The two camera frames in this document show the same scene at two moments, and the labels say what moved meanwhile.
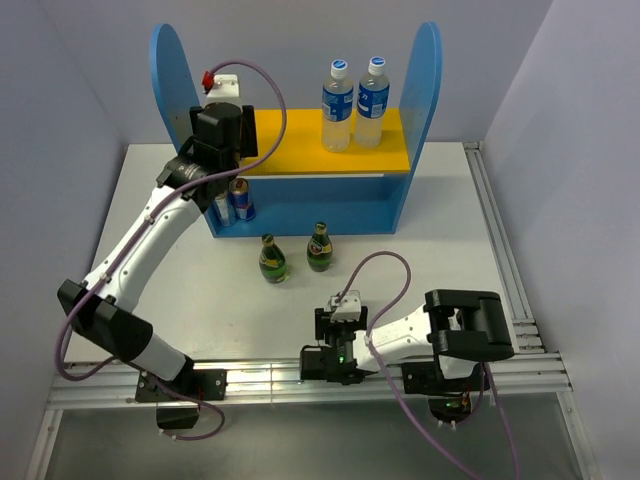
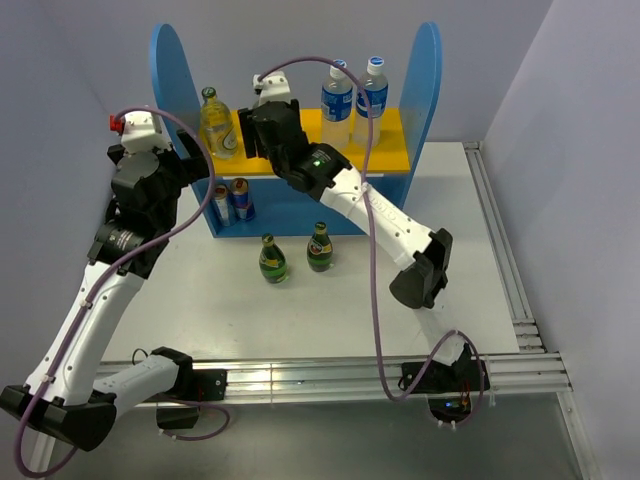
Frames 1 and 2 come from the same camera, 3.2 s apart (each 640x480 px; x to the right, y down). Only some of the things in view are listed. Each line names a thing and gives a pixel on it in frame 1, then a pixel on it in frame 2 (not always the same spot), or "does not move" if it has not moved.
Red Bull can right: x=239 y=189 does not move
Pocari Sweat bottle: x=373 y=99 does not move
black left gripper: x=247 y=140 → x=194 y=166
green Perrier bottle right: x=319 y=252 does not move
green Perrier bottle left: x=272 y=262 does not move
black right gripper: x=323 y=326 → x=248 y=127
